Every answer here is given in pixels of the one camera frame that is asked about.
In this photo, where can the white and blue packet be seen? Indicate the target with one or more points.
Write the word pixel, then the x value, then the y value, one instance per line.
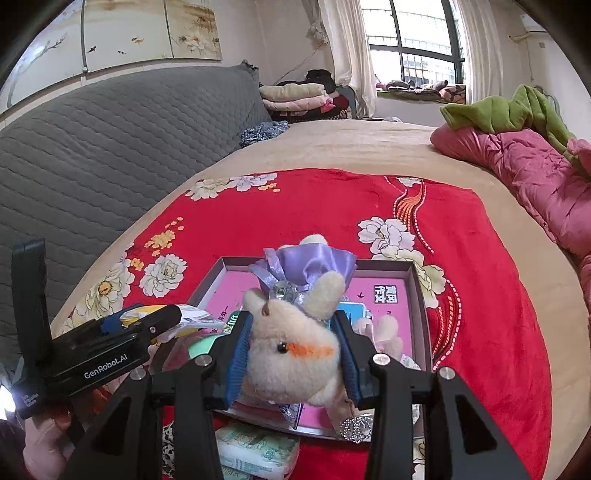
pixel 198 318

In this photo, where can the stack of folded clothes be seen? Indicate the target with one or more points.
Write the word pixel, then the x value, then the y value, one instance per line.
pixel 291 94

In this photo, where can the black clothes pile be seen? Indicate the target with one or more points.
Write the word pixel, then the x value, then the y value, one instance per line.
pixel 321 78

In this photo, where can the painted wall panel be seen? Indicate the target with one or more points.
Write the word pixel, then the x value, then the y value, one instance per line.
pixel 138 27

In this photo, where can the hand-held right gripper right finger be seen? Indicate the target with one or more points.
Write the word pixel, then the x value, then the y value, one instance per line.
pixel 351 364

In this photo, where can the person's left forearm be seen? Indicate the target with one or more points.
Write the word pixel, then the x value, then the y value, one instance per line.
pixel 41 450

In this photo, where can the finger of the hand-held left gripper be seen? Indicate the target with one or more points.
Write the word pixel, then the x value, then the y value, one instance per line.
pixel 159 323
pixel 115 324

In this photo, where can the blue patterned cloth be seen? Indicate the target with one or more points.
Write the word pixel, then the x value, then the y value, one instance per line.
pixel 263 131

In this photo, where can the shallow brown cardboard box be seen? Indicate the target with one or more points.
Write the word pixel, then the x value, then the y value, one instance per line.
pixel 392 265

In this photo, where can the person's left hand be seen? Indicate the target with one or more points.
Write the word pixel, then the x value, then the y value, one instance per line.
pixel 60 417

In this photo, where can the white air conditioner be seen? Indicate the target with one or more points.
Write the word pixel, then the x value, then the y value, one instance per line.
pixel 533 25

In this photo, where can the dark framed window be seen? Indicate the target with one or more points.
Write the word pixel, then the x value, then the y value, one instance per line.
pixel 415 27

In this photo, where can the thin grey wall pipe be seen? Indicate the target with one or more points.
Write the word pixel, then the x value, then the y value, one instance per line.
pixel 84 37

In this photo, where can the green tissue pack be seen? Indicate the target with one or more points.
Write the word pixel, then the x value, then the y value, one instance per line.
pixel 258 450

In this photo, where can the green blanket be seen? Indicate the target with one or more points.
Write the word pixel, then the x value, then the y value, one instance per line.
pixel 508 110

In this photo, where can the grey quilted headboard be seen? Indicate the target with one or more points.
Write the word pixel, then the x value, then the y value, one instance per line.
pixel 115 138

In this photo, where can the red floral blanket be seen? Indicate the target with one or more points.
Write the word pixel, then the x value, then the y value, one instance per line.
pixel 323 207

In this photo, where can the patterned window seat cushion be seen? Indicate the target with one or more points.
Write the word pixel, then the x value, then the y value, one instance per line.
pixel 415 92

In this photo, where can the white curtain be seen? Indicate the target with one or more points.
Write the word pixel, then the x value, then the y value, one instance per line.
pixel 346 46
pixel 480 46

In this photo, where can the beige plush toy purple dress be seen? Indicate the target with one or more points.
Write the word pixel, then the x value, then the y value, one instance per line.
pixel 286 360

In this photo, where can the yellow and white packet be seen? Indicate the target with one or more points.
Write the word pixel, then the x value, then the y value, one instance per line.
pixel 134 314

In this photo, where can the bed with beige sheet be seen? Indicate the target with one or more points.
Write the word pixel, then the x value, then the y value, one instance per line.
pixel 346 143

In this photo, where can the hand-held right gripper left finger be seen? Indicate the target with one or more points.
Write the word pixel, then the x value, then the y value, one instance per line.
pixel 238 355

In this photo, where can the pink quilt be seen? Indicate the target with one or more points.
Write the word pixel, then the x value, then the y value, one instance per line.
pixel 531 170

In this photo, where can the small beige plush toy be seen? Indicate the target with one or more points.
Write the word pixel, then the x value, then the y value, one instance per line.
pixel 385 332

